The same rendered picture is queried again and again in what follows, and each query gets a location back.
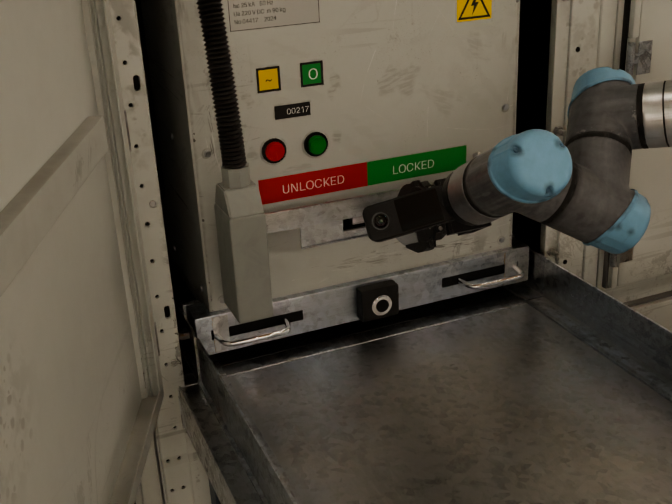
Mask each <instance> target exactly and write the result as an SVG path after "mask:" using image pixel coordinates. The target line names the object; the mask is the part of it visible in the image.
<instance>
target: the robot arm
mask: <svg viewBox="0 0 672 504"><path fill-rule="evenodd" d="M567 117H568V125H567V133H566V141H565V146H564V144H563V143H562V142H561V140H560V138H559V137H558V136H556V135H555V134H553V133H551V132H549V131H546V130H542V129H530V130H526V131H524V132H522V133H519V134H515V135H512V136H509V137H507V138H505V139H503V140H502V141H500V142H499V143H498V144H497V145H496V146H494V147H492V148H491V149H489V150H487V151H485V152H484V153H482V154H481V153H480V152H475V153H473V155H472V156H473V159H472V160H470V161H469V162H466V163H465V164H463V165H461V166H460V167H458V168H457V169H456V170H455V171H453V172H452V173H450V174H449V175H448V176H447V178H444V179H438V180H435V181H434V182H433V183H434V184H430V183H429V182H428V181H422V182H420V180H415V181H412V182H411V183H410V184H406V185H404V186H403V187H402V188H401V189H400V191H399V194H398V196H397V197H395V198H393V199H390V200H386V201H383V202H380V203H376V204H373V205H370V206H367V207H365V208H364V210H363V219H364V223H365V226H366V230H367V233H368V237H369V238H370V239H371V240H372V241H375V242H383V241H387V240H390V239H393V238H396V239H397V240H398V241H399V242H400V243H401V244H403V245H404V246H406V248H408V249H410V250H412V251H414V252H417V253H420V252H425V251H430V250H433V249H434V248H435V247H436V240H441V239H442V238H444V237H445V235H446V234H447V236H448V235H453V234H458V236H460V235H465V234H470V233H474V232H476V231H479V230H481V229H484V228H486V227H489V226H491V225H492V224H491V222H492V221H494V220H497V219H499V218H501V217H504V216H506V215H508V214H511V213H513V212H516V213H519V214H522V215H524V216H526V217H528V218H530V219H532V220H535V221H537V222H540V223H542V224H544V225H546V226H548V227H551V228H553V229H555V230H557V231H559V232H562V233H564V234H566V235H568V236H570V237H573V238H575V239H577V240H579V241H582V243H583V244H584V245H586V246H590V245H591V246H593V247H596V248H599V249H601V250H604V251H606V252H609V253H612V254H620V253H624V252H627V251H628V250H629V249H631V248H633V247H634V246H635V245H636V244H637V243H638V242H639V241H640V239H641V238H642V237H643V235H644V233H645V232H646V230H647V227H648V225H649V222H650V217H651V206H650V204H649V203H648V200H647V198H646V197H644V196H643V195H641V194H639V193H638V191H637V190H635V189H630V188H629V181H630V168H631V157H632V150H635V149H648V148H661V147H672V80H667V81H659V82H650V83H641V84H636V83H635V80H634V79H633V77H632V76H631V75H630V74H629V73H627V72H626V71H624V70H621V69H617V70H616V69H611V68H610V67H599V68H595V69H592V70H589V71H587V72H585V73H584V74H583V75H581V76H580V77H579V78H578V79H577V81H576V83H575V85H574V87H573V92H572V97H571V102H570V104H569V106H568V111H567ZM479 224H480V225H479Z"/></svg>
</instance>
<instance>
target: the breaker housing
mask: <svg viewBox="0 0 672 504"><path fill-rule="evenodd" d="M140 1H141V9H142V17H143V25H144V33H145V41H146V49H147V56H148V64H149V72H150V80H151V88H152V96H153V104H154V111H155V119H156V127H157V135H158V143H159V151H160V159H161V166H162V174H163V182H164V190H165V193H164V200H163V206H162V212H163V219H164V227H165V235H166V243H167V250H168V256H169V258H170V259H171V261H172V262H173V264H174V266H175V267H176V269H177V270H178V272H179V273H180V275H181V276H182V278H183V279H184V281H185V282H186V284H187V286H188V287H189V289H190V290H191V292H192V293H193V295H194V296H195V298H196V299H198V301H199V302H200V303H202V302H203V303H204V304H205V306H206V307H207V309H208V310H209V312H212V309H211V300H210V291H209V282H208V273H207V264H206V255H205V246H204V237H203V228H202V219H201V210H200V201H199V193H198V184H197V175H196V166H195V157H194V148H193V139H192V130H191V121H190V112H189V103H188V94H187V85H186V76H185V67H184V58H183V49H182V40H181V31H180V22H179V13H178V4H177V0H140ZM519 22H520V0H519V8H518V37H517V67H516V96H515V125H514V135H515V134H516V108H517V79H518V51H519ZM363 226H365V223H360V224H355V225H352V224H351V223H350V220H349V219H345V220H343V230H348V229H353V228H358V227H363Z"/></svg>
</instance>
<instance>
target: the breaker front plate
mask: <svg viewBox="0 0 672 504"><path fill-rule="evenodd" d="M197 2H198V1H197V0H177V4H178V13H179V22H180V31H181V40H182V49H183V58H184V67H185V76H186V85H187V94H188V103H189V112H190V121H191V130H192V139H193V148H194V157H195V166H196V175H197V184H198V193H199V201H200V210H201V219H202V228H203V237H204V246H205V255H206V264H207V273H208V282H209V291H210V300H211V309H212V312H214V311H219V310H223V309H228V307H227V305H226V304H225V302H224V296H223V286H222V277H221V267H220V257H219V248H218V238H217V229H216V219H215V210H214V205H215V194H216V184H218V183H220V182H222V173H221V166H222V163H223V162H222V158H221V155H222V154H221V150H220V147H221V146H220V145H219V144H220V142H219V139H220V138H219V137H218V136H219V135H220V134H218V131H219V130H217V127H218V126H217V125H216V124H217V123H218V122H217V121H216V119H217V117H215V115H216V114H217V113H215V112H214V111H215V110H216V109H215V108H214V106H215V104H213V102H214V101H215V100H213V99H212V98H213V97H214V96H213V95H212V93H213V91H211V89H212V88H213V87H211V86H210V85H211V84H212V83H211V82H210V80H211V78H210V77H209V75H210V73H208V71H209V70H210V69H208V68H207V67H208V66H209V65H208V64H207V62H208V60H207V59H206V58H207V57H208V56H207V55H205V53H206V52H207V51H205V50H204V49H205V48H206V46H204V44H205V43H206V42H204V41H203V39H204V38H205V37H203V36H202V35H203V34H204V33H203V32H201V31H202V30H203V28H201V25H202V23H200V21H201V20H202V19H200V18H199V17H200V14H199V13H198V12H199V11H200V10H199V9H197V7H198V6H199V5H197V4H196V3H197ZM220 3H222V4H223V5H222V6H221V8H223V9H224V10H223V11H222V12H223V13H224V15H223V16H222V17H224V18H225V19H224V20H223V21H224V22H225V23H226V24H225V25H224V26H225V27H227V28H226V29H225V31H226V32H228V33H227V34H226V36H228V38H227V39H226V40H227V41H229V42H228V43H227V45H229V46H230V47H229V48H228V49H229V50H230V52H229V53H228V54H230V55H231V56H230V57H229V58H230V59H232V61H231V62H230V63H232V64H233V65H232V66H231V67H232V68H233V70H232V72H233V73H234V74H233V75H232V76H233V77H235V78H234V79H233V81H235V83H234V84H233V85H235V86H236V87H235V88H234V89H235V90H237V92H236V93H235V94H237V95H238V96H237V97H236V98H237V99H238V101H237V103H238V104H239V105H238V106H237V107H239V109H238V110H237V111H239V112H240V113H239V114H238V115H239V116H240V118H239V119H240V120H241V122H240V124H241V125H242V126H241V127H240V128H242V131H241V132H243V135H242V136H243V138H244V139H243V140H244V143H243V144H244V146H245V147H244V148H245V153H246V155H245V156H246V161H247V163H249V167H250V178H251V180H252V181H253V182H254V183H255V184H256V185H257V186H258V188H259V184H258V180H264V179H270V178H276V177H282V176H288V175H294V174H299V173H305V172H311V171H317V170H323V169H329V168H335V167H341V166H346V165H352V164H358V163H364V162H370V161H376V160H382V159H388V158H394V157H399V156H405V155H411V154H417V153H423V152H429V151H435V150H441V149H446V148H452V147H458V146H464V145H466V162H469V161H470V160H472V159H473V156H472V155H473V153H475V152H480V153H481V154H482V153H484V152H485V151H487V150H489V149H491V148H492V147H494V146H496V145H497V144H498V143H499V142H500V141H502V140H503V139H505V138H507V137H509V136H512V135H514V125H515V96H516V67H517V37H518V8H519V0H492V14H491V18H489V19H481V20H472V21H463V22H457V0H319V16H320V22H317V23H308V24H299V25H290V26H280V27H271V28H262V29H253V30H244V31H234V32H230V23H229V12H228V1H227V0H222V1H221V2H220ZM321 60H322V61H323V80H324V85H317V86H309V87H302V88H301V77H300V63H305V62H313V61H321ZM273 66H279V68H280V82H281V90H280V91H272V92H265V93H258V91H257V79H256V69H257V68H265V67H273ZM303 102H310V113H311V115H306V116H299V117H292V118H285V119H279V120H275V111H274V106H282V105H289V104H296V103H303ZM312 132H321V133H323V134H324V135H325V136H326V138H327V140H328V147H327V149H326V151H325V152H324V153H323V154H322V155H320V156H317V157H314V156H311V155H309V154H308V153H307V152H306V151H305V149H304V141H305V139H306V137H307V136H308V135H309V134H310V133H312ZM272 138H277V139H280V140H282V141H283V142H284V143H285V145H286V155H285V157H284V158H283V160H282V161H280V162H278V163H269V162H267V161H266V160H265V159H264V158H263V156H262V147H263V145H264V143H265V142H266V141H267V140H269V139H272ZM453 171H455V170H452V171H447V172H441V173H436V174H430V175H425V176H419V177H414V178H408V179H402V180H397V181H391V182H386V183H380V184H375V185H369V186H364V187H358V188H353V189H347V190H341V191H336V192H330V193H325V194H319V195H314V196H308V197H303V198H297V199H292V200H286V201H280V202H275V203H269V204H264V205H263V209H264V213H270V212H276V211H281V210H286V209H292V208H297V207H303V206H308V205H314V204H319V203H324V202H330V201H335V200H341V199H346V198H352V197H357V196H363V195H368V194H373V193H379V192H384V191H390V190H395V189H401V188H402V187H403V186H404V185H406V184H410V183H411V182H412V181H415V180H420V182H422V181H428V182H429V183H433V182H434V181H435V180H438V179H444V178H447V176H448V175H449V174H450V173H452V172H453ZM343 220H345V219H342V220H337V221H332V222H327V223H321V224H316V225H311V226H306V227H301V228H295V229H290V230H285V231H280V232H275V233H270V234H267V240H268V252H269V264H270V276H271V289H272V299H273V298H278V297H282V296H287V295H292V294H296V293H301V292H305V291H310V290H314V289H319V288H324V287H328V286H333V285H337V284H342V283H346V282H351V281H355V280H360V279H365V278H369V277H374V276H378V275H383V274H387V273H392V272H396V271H401V270H406V269H410V268H415V267H419V266H424V265H428V264H433V263H438V262H442V261H447V260H451V259H456V258H460V257H465V256H469V255H474V254H479V253H483V252H488V251H492V250H497V249H501V248H506V247H510V243H511V214H508V215H506V216H504V217H501V218H499V219H497V220H494V221H492V222H491V224H492V225H491V226H489V227H486V228H484V229H481V230H479V231H476V232H474V233H470V234H465V235H460V236H458V234H453V235H448V236H447V234H446V235H445V237H444V238H442V239H441V240H436V247H435V248H434V249H433V250H430V251H425V252H420V253H417V252H414V251H412V250H410V249H408V248H406V246H404V245H403V244H401V243H400V242H399V241H398V240H397V239H396V238H393V239H390V240H387V241H383V242H375V241H372V240H371V239H370V238H369V237H368V233H367V230H366V226H363V227H358V228H353V229H348V230H343Z"/></svg>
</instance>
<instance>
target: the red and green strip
mask: <svg viewBox="0 0 672 504"><path fill-rule="evenodd" d="M465 163H466V145H464V146H458V147H452V148H446V149H441V150H435V151H429V152H423V153H417V154H411V155H405V156H399V157H394V158H388V159H382V160H376V161H370V162H364V163H358V164H352V165H346V166H341V167H335V168H329V169H323V170H317V171H311V172H305V173H299V174H294V175H288V176H282V177H276V178H270V179H264V180H258V184H259V192H260V196H261V201H262V205H264V204H269V203H275V202H280V201H286V200H292V199H297V198H303V197H308V196H314V195H319V194H325V193H330V192H336V191H341V190H347V189H353V188H358V187H364V186H369V185H375V184H380V183H386V182H391V181H397V180H402V179H408V178H414V177H419V176H425V175H430V174H436V173H441V172H447V171H452V170H456V169H457V168H458V167H460V166H461V165H463V164H465Z"/></svg>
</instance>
